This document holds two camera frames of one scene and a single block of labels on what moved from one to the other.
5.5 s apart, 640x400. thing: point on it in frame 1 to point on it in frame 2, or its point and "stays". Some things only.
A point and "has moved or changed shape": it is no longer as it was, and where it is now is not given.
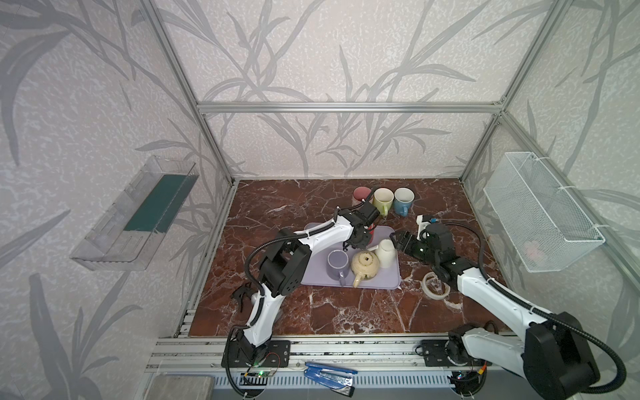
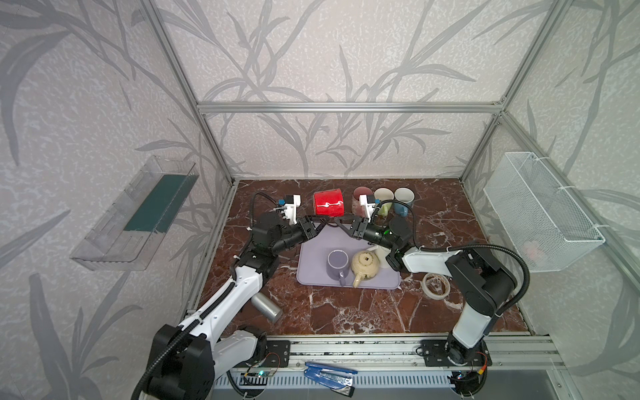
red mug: [371, 232] has moved or changed shape
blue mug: [403, 197] stays
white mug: [386, 251] stays
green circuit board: [258, 374] stays
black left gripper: [360, 233] to [307, 227]
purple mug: [337, 266] stays
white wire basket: [547, 227] stays
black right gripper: [409, 244] to [358, 227]
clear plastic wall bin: [128, 234] stays
